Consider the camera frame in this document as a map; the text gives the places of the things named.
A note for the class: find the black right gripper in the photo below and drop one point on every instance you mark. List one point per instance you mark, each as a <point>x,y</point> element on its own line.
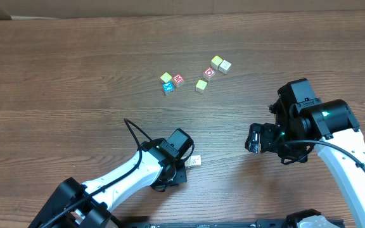
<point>262,138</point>

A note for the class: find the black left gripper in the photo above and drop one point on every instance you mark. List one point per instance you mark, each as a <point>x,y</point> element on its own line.
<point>181,177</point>

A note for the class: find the white block yellow S side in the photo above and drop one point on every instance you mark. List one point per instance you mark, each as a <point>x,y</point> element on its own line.
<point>195,161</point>

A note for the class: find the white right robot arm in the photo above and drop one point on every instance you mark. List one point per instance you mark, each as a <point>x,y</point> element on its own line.
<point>303,123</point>

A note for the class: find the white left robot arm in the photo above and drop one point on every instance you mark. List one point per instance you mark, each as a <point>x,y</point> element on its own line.
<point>158,163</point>

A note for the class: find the white block upper right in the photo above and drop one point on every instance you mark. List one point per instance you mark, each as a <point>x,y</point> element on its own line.
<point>224,67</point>

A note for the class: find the yellow block middle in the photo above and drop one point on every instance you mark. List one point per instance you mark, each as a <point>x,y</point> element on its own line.
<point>201,85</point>

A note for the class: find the red circle picture block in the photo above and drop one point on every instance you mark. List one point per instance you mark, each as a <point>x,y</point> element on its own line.
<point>208,74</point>

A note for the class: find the blue X letter block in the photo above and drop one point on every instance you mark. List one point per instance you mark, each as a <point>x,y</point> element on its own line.
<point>168,88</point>

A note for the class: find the yellow block upper right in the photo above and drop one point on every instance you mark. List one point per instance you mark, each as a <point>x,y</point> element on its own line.
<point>215,62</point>

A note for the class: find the red M letter block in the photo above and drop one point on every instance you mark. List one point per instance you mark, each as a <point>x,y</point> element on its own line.
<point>178,80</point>

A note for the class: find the yellow block left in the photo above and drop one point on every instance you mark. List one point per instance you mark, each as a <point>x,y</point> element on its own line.
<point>165,78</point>

